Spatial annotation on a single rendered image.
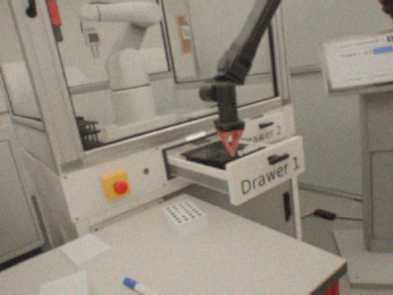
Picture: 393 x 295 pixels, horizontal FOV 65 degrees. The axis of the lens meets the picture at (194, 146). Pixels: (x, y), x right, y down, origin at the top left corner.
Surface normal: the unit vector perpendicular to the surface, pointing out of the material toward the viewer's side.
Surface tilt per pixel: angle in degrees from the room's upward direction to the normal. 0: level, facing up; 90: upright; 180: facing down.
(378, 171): 90
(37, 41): 90
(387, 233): 90
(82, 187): 90
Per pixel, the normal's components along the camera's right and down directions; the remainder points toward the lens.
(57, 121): 0.58, 0.11
